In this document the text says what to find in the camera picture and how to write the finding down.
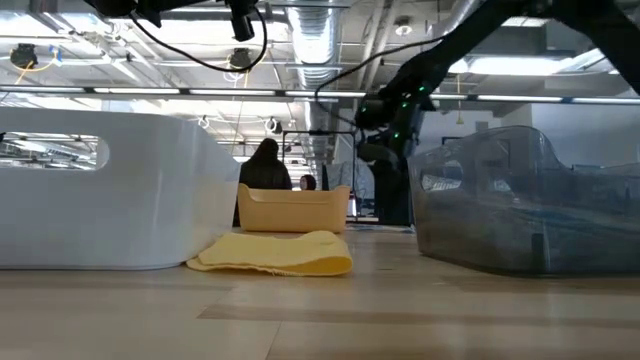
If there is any silver spiral duct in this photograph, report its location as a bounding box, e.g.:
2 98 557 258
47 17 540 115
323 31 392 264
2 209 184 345
285 0 347 166

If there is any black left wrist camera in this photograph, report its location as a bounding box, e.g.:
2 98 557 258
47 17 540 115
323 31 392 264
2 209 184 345
228 0 257 43

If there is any black left camera cable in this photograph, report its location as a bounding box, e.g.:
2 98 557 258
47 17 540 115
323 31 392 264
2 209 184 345
128 7 270 74

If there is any yellow folded cloth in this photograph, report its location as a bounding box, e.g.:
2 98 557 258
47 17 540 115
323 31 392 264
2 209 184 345
185 229 354 278

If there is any orange plastic bin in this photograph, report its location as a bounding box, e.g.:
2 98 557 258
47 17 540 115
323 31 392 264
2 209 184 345
236 183 352 234

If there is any black ceiling camera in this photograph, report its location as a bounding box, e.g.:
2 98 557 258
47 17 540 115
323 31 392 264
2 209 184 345
9 43 40 70

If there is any grey translucent plastic bin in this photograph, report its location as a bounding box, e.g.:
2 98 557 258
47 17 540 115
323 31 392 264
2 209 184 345
406 124 640 277

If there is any black aluminium frame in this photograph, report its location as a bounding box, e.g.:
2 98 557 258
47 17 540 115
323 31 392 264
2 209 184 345
0 83 640 106

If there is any black overhead camera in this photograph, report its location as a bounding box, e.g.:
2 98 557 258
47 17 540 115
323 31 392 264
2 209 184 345
228 47 255 73

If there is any black stand frame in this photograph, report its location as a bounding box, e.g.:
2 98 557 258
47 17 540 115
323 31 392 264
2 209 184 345
279 129 359 191

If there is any black right camera cable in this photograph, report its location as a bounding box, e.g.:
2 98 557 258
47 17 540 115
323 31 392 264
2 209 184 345
313 33 449 127

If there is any black camera cable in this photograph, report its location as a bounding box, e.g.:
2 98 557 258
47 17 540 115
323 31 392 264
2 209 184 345
128 7 270 74
313 33 449 127

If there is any white plastic bin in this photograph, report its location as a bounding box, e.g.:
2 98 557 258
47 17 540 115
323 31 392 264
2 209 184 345
0 107 242 271

